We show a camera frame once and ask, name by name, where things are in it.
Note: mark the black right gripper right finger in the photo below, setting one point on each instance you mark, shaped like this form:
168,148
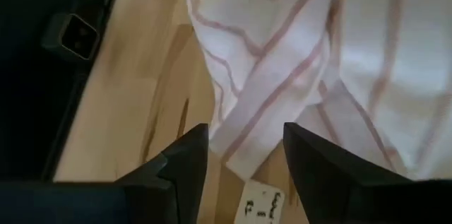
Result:
318,174

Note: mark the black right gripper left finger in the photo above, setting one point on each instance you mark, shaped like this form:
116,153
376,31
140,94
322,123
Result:
190,167

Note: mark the white pink-striped towel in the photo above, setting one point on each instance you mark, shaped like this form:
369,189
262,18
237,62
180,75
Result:
282,22

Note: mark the black aluminium table frame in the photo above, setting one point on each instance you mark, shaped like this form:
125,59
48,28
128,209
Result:
80,86

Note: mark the small black camera box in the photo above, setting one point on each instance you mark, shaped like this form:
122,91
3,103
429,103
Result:
76,36

